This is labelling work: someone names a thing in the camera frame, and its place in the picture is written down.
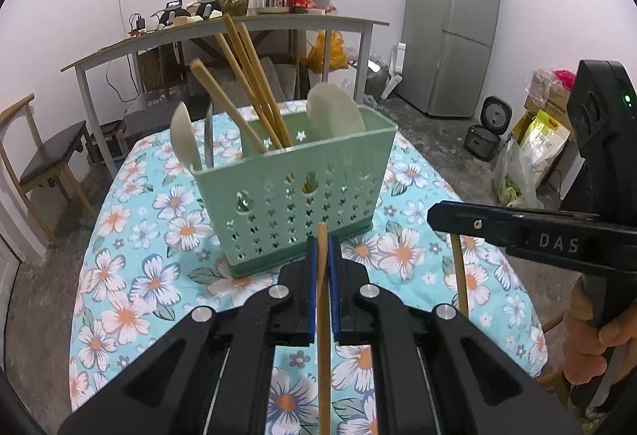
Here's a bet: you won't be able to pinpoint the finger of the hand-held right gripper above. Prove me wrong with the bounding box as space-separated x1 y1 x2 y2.
500 209 601 223
427 200 529 248

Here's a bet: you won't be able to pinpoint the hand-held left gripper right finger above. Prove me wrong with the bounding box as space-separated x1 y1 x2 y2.
328 237 584 435

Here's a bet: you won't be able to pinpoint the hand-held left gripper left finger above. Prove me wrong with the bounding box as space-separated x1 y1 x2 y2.
59 236 320 435

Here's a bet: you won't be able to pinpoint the wooden chopstick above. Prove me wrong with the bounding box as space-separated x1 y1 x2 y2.
450 235 471 317
190 58 268 156
317 223 332 435
221 14 289 150
237 22 294 147
214 33 279 152

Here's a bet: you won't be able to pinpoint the green perforated utensil holder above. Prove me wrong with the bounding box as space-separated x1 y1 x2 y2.
191 107 400 278

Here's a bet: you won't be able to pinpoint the beige plastic soup spoon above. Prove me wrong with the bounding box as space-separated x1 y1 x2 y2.
170 101 203 173
306 82 367 143

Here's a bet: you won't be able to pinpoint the metal spoon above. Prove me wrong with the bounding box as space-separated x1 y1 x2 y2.
203 103 216 168

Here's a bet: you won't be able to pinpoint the person's right hand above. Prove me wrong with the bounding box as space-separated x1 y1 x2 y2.
561 277 637 387

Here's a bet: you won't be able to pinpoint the black box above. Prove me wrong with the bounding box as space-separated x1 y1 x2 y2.
559 141 591 218

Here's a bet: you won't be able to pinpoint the clear plastic bag of greens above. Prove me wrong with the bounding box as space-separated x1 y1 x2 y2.
492 139 544 210

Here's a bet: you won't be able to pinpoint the yellow green packet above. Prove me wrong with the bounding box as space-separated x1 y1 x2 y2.
514 109 574 163

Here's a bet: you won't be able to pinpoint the black rice cooker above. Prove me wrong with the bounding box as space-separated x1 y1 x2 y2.
465 96 516 163

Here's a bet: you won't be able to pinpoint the pink crumpled item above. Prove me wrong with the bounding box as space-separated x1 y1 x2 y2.
547 68 579 91

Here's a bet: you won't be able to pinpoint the blue floral blanket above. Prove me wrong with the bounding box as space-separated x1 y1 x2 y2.
68 101 549 435

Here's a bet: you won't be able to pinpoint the olive green bag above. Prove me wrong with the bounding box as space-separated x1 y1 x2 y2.
365 61 392 103

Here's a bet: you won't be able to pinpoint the white plastic appliance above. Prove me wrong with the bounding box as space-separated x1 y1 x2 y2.
383 43 407 101

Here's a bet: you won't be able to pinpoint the silver refrigerator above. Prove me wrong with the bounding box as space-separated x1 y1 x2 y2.
398 0 504 119

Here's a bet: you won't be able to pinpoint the white sacks under desk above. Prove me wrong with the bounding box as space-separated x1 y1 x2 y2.
269 56 320 103

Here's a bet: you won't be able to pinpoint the yellow plastic bag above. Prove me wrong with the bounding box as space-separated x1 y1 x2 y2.
305 30 350 70

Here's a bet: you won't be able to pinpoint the black red case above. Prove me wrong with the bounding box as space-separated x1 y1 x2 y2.
92 118 126 163

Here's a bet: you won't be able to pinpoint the brown cardboard box under desk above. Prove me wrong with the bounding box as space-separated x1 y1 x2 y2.
136 46 176 94

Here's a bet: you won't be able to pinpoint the grey desk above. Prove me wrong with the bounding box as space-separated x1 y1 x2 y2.
61 14 392 178

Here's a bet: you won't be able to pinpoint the wooden chair with black seat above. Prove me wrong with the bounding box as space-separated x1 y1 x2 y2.
0 93 98 250

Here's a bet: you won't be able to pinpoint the white door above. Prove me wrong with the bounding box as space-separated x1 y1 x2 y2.
0 189 27 267

